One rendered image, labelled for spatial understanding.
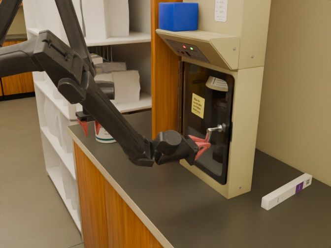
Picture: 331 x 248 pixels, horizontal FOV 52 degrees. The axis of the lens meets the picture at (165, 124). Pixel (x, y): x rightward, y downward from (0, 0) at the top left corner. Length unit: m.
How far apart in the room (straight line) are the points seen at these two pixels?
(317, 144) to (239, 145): 0.41
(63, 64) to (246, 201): 0.80
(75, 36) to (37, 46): 0.54
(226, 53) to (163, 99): 0.44
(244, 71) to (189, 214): 0.50
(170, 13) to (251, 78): 0.34
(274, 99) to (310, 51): 0.27
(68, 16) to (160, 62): 0.37
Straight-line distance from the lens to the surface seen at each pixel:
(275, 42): 1.56
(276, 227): 1.18
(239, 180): 1.26
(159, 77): 1.36
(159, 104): 1.39
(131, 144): 1.00
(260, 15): 1.12
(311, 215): 1.27
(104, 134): 1.68
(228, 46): 1.04
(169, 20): 1.19
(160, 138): 1.01
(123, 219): 1.49
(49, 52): 0.76
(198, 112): 1.26
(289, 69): 1.52
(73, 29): 1.31
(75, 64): 0.81
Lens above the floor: 1.63
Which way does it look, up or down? 21 degrees down
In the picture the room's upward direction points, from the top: straight up
